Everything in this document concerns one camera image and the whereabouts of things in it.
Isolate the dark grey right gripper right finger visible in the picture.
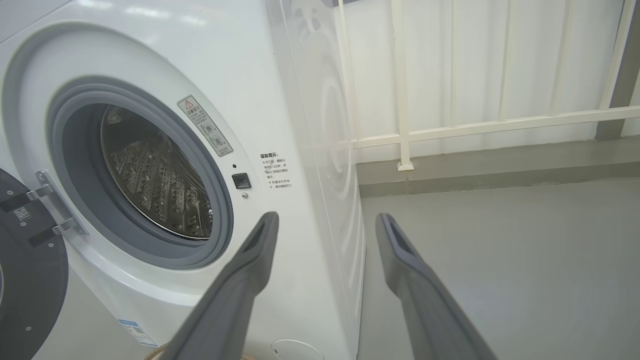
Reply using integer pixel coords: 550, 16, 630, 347
375, 213, 498, 360

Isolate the washing machine door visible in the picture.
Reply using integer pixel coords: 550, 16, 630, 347
0, 167, 69, 360

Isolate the grey rubber door seal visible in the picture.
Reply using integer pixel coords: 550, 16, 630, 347
47, 76, 235, 271

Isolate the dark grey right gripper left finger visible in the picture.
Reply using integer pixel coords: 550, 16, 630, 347
160, 211, 280, 360

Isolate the black text instruction sticker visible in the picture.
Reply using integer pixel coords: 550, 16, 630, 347
259, 152, 293, 190

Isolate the blue energy label sticker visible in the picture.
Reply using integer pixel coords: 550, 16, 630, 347
118, 319, 160, 348

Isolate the white front-load washing machine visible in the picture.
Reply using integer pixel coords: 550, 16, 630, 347
0, 0, 367, 360

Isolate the round white filter cover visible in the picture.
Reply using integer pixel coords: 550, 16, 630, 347
270, 339, 325, 360

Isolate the stainless steel washing machine drum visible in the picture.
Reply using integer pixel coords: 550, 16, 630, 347
100, 104, 214, 241

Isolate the white metal railing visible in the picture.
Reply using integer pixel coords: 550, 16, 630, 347
335, 0, 640, 172

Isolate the grey warning label sticker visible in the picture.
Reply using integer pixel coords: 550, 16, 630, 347
177, 95, 234, 157

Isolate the metal door hinge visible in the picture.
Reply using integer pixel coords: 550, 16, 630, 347
0, 170, 88, 247

